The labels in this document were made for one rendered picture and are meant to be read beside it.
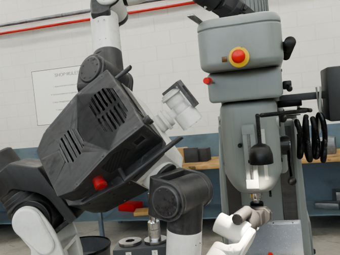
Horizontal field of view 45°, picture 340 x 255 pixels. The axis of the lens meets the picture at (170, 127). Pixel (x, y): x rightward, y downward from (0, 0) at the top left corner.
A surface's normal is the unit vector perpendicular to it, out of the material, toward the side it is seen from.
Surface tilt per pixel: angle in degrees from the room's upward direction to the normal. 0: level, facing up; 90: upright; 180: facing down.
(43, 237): 90
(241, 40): 90
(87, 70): 69
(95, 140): 75
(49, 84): 90
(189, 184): 50
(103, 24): 64
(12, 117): 90
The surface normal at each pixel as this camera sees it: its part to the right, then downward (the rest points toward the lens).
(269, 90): -0.25, 0.07
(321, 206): -0.49, 0.10
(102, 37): -0.15, -0.37
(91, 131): -0.55, -0.17
